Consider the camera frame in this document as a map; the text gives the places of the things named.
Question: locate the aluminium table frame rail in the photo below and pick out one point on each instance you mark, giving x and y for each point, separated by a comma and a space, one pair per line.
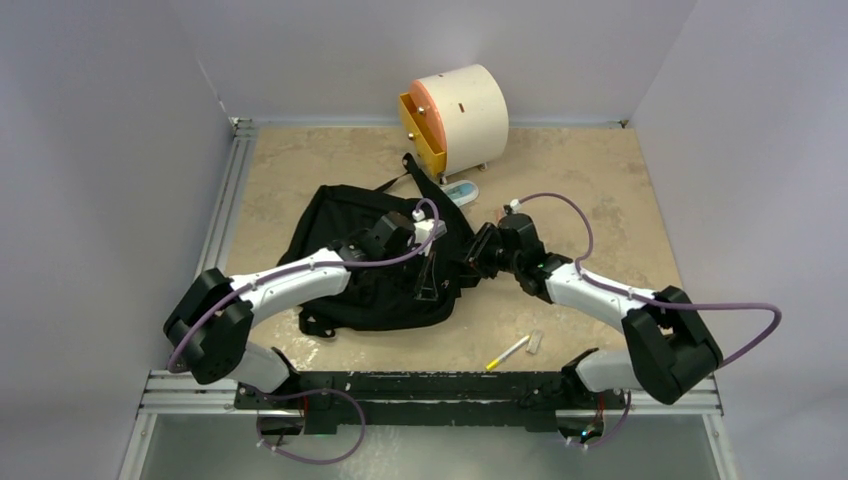
167, 394

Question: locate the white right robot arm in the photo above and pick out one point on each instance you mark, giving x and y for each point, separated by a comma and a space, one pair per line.
669, 348

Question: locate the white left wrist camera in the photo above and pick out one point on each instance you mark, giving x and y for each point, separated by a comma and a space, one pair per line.
427, 231

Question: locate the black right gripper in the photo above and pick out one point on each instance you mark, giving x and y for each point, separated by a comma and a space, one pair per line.
476, 255

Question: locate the grey marker cap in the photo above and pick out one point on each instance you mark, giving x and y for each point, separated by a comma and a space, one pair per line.
534, 342

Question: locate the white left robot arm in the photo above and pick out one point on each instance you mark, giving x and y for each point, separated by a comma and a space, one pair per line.
209, 328

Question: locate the black student backpack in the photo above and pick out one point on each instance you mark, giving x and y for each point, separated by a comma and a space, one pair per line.
381, 299

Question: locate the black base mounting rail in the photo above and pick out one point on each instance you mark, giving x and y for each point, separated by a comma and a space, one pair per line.
538, 401

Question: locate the yellow white marker pen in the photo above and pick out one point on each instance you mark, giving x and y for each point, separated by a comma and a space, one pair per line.
496, 362

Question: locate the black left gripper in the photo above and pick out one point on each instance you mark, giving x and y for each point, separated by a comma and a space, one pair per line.
425, 289

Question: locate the blue scissors blister pack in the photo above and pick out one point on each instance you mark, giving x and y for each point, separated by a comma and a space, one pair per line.
461, 193

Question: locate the cream cylindrical drawer box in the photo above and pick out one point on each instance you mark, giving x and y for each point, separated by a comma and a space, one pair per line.
466, 110

